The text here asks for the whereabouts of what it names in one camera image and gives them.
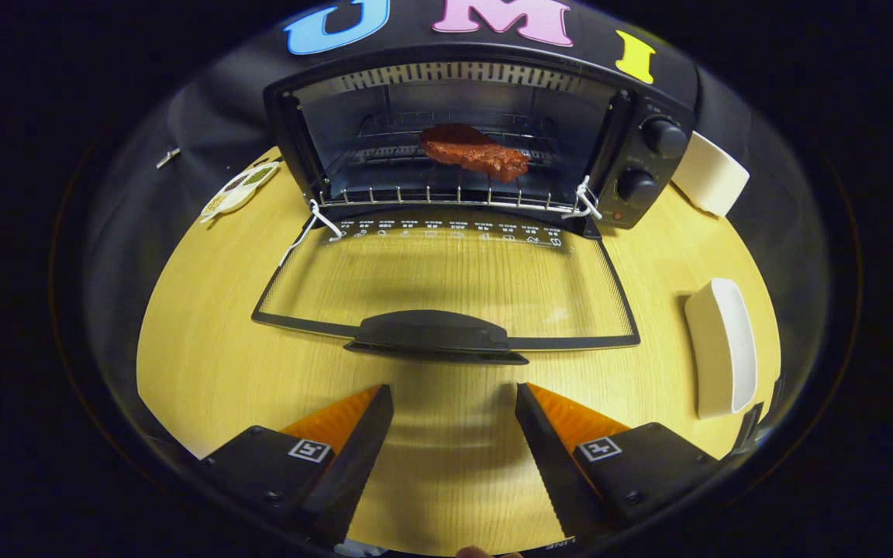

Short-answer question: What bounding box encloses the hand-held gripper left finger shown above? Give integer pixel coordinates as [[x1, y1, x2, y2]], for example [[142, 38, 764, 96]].
[[198, 384, 395, 547]]

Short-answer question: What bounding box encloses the metal wire oven rack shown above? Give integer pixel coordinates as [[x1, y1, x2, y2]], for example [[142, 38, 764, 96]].
[[315, 112, 598, 214]]

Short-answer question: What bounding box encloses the white bread toaster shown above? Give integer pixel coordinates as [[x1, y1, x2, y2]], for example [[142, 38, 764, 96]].
[[671, 130, 751, 218]]

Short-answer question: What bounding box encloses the white plastic tray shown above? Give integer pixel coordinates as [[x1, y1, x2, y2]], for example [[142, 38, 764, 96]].
[[684, 277, 759, 421]]

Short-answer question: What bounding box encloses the white string tie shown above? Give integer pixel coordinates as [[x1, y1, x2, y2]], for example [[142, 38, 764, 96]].
[[563, 175, 602, 220], [280, 200, 343, 268]]

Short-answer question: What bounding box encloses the divided white spice dish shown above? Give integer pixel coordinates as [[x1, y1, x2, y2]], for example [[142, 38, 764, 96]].
[[200, 160, 281, 224]]

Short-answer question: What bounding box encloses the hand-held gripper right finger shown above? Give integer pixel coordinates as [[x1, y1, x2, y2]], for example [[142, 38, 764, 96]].
[[515, 382, 726, 543]]

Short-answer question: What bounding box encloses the red meat steak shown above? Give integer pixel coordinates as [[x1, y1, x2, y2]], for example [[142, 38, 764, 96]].
[[419, 122, 531, 184]]

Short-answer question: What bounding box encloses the black toaster oven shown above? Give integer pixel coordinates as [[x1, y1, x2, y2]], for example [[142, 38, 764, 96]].
[[251, 43, 699, 367]]

